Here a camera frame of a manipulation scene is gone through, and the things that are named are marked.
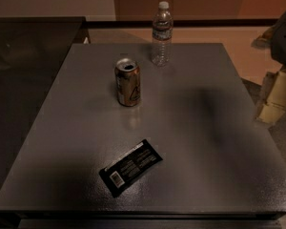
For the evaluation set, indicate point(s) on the orange soda can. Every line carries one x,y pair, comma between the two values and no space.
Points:
127,76

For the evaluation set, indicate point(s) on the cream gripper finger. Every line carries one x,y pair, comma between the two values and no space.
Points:
271,105

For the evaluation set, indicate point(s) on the dark side table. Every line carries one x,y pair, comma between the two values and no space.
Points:
31,54

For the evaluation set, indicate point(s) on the black snack packet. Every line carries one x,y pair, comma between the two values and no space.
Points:
126,170

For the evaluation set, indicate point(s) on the clear plastic water bottle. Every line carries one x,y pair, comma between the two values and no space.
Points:
162,34

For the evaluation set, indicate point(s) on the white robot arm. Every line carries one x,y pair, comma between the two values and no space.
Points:
275,39

